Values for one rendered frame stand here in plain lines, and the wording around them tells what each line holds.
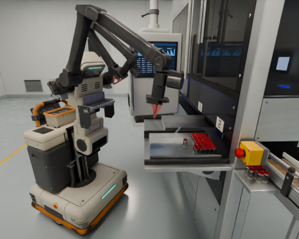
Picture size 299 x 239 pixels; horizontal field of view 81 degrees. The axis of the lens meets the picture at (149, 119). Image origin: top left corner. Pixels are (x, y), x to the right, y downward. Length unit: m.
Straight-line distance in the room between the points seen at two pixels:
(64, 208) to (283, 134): 1.50
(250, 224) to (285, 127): 0.55
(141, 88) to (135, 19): 4.78
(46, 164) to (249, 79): 1.43
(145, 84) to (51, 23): 5.52
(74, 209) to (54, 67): 5.79
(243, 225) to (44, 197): 1.46
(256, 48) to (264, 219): 0.85
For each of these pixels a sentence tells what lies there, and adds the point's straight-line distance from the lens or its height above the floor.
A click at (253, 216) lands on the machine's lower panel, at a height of 0.59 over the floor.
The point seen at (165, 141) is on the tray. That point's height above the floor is 0.88.
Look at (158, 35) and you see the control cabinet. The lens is 1.68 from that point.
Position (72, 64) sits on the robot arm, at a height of 1.31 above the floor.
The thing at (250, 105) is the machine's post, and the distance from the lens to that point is 0.79.
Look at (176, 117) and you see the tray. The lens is 1.41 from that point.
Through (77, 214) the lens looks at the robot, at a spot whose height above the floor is 0.26.
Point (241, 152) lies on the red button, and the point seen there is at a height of 1.01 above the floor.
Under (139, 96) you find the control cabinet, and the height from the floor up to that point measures 1.00.
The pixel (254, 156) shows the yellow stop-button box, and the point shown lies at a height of 1.00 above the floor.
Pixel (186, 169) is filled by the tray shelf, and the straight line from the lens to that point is 0.84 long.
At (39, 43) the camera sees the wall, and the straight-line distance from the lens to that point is 7.05.
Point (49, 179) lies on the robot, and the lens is 1.66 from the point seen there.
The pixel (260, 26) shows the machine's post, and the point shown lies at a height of 1.45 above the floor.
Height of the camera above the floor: 1.36
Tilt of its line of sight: 20 degrees down
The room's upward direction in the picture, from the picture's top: straight up
